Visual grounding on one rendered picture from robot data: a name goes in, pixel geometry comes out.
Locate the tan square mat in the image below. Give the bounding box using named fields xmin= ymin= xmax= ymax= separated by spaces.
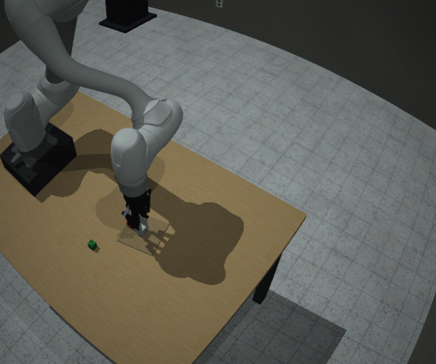
xmin=117 ymin=216 xmax=169 ymax=256

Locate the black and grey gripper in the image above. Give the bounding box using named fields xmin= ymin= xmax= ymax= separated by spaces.
xmin=121 ymin=188 xmax=152 ymax=236

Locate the green die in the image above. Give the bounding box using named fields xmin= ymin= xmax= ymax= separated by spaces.
xmin=88 ymin=240 xmax=97 ymax=251

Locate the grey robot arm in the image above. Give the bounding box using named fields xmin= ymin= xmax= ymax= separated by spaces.
xmin=4 ymin=0 xmax=183 ymax=197

